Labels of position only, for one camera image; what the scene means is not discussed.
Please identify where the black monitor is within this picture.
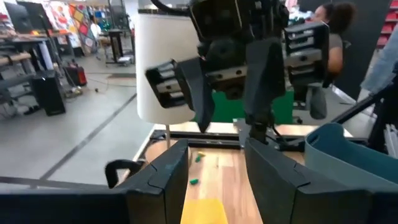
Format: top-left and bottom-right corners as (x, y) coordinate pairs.
(3, 1), (52, 32)

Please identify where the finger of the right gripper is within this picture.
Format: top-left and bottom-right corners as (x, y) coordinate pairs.
(244, 39), (287, 127)
(174, 57), (216, 133)

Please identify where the person's leg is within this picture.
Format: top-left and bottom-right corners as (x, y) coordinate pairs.
(360, 27), (398, 95)

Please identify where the colourful wall poster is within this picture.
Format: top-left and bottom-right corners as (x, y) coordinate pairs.
(46, 1), (96, 49)

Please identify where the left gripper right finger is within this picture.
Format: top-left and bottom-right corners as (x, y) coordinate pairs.
(244, 138), (373, 224)

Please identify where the black floor box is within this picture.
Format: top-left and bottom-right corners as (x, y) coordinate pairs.
(30, 70), (67, 116)

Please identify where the red shelf rack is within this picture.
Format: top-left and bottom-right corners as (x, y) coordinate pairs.
(376, 0), (398, 48)

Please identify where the black angled stand beam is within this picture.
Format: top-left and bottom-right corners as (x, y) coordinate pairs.
(331, 80), (398, 125)

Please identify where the black clamp handle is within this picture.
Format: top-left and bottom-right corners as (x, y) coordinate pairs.
(104, 159), (146, 189)

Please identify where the teal plastic bin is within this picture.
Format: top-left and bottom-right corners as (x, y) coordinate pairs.
(303, 123), (398, 190)

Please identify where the table lamp white cylinder shade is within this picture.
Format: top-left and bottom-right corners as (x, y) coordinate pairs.
(135, 12), (201, 166)

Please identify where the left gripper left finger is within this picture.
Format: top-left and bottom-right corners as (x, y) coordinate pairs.
(114, 139), (190, 224)

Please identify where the green mat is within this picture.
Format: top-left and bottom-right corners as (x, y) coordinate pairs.
(211, 90), (295, 124)

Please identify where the black red floor device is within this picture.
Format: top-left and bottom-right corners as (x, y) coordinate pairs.
(65, 61), (88, 87)

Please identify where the yellow translucent bin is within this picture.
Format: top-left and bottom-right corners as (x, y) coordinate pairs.
(180, 198), (229, 224)

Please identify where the person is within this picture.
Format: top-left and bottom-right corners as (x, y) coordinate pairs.
(310, 1), (357, 90)

